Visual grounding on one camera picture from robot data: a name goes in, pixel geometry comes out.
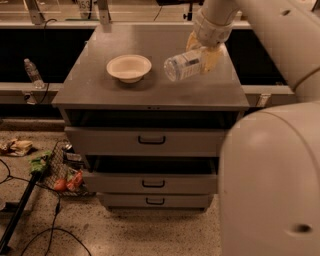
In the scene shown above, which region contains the bottom grey drawer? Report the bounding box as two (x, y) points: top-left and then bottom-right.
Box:
(96, 193), (213, 209)

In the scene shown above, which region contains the middle grey drawer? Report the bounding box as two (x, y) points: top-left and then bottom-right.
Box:
(83, 156), (217, 195)

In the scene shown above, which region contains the black floor cable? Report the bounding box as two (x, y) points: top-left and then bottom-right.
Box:
(0, 158), (93, 256)

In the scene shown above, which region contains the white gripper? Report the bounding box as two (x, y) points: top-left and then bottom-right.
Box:
(186, 8), (234, 74)

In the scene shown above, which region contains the white paper bowl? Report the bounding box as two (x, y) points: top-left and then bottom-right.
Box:
(106, 55), (152, 83)

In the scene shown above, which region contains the metal wall bracket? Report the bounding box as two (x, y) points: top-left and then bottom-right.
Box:
(256, 94), (271, 108)

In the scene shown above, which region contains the wire mesh basket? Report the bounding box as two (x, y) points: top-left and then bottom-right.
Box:
(41, 140), (83, 189)

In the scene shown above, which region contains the red tomato item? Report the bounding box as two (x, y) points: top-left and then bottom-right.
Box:
(54, 179), (67, 192)

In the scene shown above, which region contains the grey drawer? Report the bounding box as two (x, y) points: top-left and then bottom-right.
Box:
(83, 156), (217, 195)
(65, 127), (226, 157)
(96, 193), (213, 209)

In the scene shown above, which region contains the small clear water bottle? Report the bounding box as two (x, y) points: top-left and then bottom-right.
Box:
(24, 58), (45, 89)

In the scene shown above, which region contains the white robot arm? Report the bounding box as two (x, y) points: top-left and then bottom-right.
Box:
(194, 0), (320, 256)

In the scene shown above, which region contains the metal frame post middle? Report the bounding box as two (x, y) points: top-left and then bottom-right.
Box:
(97, 0), (111, 33)

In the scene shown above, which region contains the black pole stand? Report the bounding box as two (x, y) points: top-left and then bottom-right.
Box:
(0, 174), (41, 256)

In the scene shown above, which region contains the green chip bag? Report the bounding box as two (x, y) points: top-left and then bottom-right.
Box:
(29, 151), (52, 174)

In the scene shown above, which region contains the top grey drawer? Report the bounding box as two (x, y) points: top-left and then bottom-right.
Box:
(65, 127), (226, 157)

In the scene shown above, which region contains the metal frame post left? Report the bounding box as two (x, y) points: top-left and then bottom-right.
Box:
(25, 0), (45, 25)

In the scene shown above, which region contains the metal frame post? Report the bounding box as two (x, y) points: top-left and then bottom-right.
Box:
(25, 0), (45, 25)
(97, 0), (111, 33)

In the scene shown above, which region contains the clear plastic bottle blue label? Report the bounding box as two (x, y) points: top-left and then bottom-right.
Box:
(164, 50), (203, 82)

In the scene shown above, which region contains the grey drawer cabinet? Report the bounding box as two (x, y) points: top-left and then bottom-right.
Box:
(51, 23), (250, 213)

